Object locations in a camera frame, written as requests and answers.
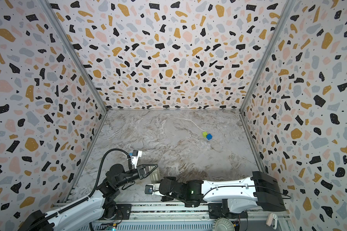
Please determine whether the black corrugated cable conduit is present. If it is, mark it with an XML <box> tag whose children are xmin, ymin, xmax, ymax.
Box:
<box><xmin>20</xmin><ymin>148</ymin><xmax>132</xmax><ymax>231</ymax></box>

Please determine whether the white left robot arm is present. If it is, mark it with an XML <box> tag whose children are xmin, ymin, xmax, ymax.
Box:
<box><xmin>19</xmin><ymin>164</ymin><xmax>158</xmax><ymax>231</ymax></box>

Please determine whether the aluminium corner post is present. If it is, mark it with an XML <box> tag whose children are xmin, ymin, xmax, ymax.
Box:
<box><xmin>38</xmin><ymin>1</ymin><xmax>108</xmax><ymax>114</ymax></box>
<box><xmin>240</xmin><ymin>0</ymin><xmax>296</xmax><ymax>114</ymax></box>

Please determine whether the blue cube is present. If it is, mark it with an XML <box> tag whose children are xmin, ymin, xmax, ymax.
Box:
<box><xmin>206</xmin><ymin>134</ymin><xmax>213</xmax><ymax>140</ymax></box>

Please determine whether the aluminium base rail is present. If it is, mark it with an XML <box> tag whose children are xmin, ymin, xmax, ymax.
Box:
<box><xmin>50</xmin><ymin>201</ymin><xmax>290</xmax><ymax>231</ymax></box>

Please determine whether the aluminium corner post right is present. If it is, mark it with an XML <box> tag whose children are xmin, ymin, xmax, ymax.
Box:
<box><xmin>240</xmin><ymin>0</ymin><xmax>296</xmax><ymax>114</ymax></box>

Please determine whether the grey ribbed fan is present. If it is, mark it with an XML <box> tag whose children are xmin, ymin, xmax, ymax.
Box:
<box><xmin>212</xmin><ymin>218</ymin><xmax>235</xmax><ymax>231</ymax></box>

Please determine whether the green cube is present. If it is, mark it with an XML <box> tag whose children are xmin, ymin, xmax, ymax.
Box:
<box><xmin>202</xmin><ymin>131</ymin><xmax>208</xmax><ymax>138</ymax></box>

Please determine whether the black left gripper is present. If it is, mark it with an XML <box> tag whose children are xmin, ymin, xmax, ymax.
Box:
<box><xmin>115</xmin><ymin>165</ymin><xmax>157</xmax><ymax>189</ymax></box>

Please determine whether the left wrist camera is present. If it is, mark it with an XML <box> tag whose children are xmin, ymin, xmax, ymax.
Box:
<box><xmin>129</xmin><ymin>150</ymin><xmax>143</xmax><ymax>169</ymax></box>

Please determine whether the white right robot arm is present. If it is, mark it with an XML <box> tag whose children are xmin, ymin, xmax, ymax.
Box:
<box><xmin>153</xmin><ymin>171</ymin><xmax>286</xmax><ymax>214</ymax></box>

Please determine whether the aluminium corner post left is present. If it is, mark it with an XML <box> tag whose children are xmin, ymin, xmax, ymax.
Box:
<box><xmin>38</xmin><ymin>1</ymin><xmax>108</xmax><ymax>114</ymax></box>

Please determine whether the white clip device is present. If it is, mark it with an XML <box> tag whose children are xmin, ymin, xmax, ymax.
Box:
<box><xmin>266</xmin><ymin>213</ymin><xmax>278</xmax><ymax>230</ymax></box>

